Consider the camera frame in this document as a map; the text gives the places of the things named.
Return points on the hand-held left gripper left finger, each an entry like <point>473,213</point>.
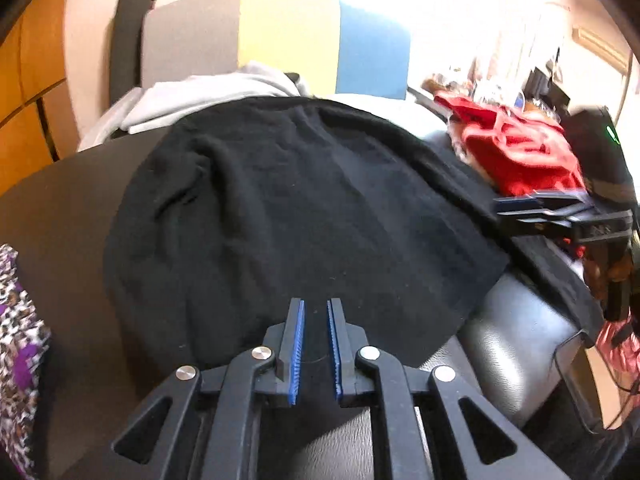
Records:
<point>295,355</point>

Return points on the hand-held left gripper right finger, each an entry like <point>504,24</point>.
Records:
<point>334,355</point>

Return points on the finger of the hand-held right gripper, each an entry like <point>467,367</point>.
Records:
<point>540,203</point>
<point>535,224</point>

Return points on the black sweater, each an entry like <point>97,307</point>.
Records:
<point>300,210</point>

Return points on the person's right hand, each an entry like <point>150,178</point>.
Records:
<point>612,266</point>

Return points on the red garment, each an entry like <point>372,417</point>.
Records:
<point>520,155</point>

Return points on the black desk device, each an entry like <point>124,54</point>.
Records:
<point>550,87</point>

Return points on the pink cloth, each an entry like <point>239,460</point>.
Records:
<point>620,337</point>

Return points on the white pillow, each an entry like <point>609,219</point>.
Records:
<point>380,107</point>

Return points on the grey hoodie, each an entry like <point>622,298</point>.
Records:
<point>200,100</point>

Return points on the leopard print cloth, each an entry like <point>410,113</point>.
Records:
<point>17,340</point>

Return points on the black leather sofa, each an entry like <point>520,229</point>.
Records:
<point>55,210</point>

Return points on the wooden wardrobe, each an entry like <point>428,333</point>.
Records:
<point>30,85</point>

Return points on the wall air conditioner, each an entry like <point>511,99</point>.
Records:
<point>600,46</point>

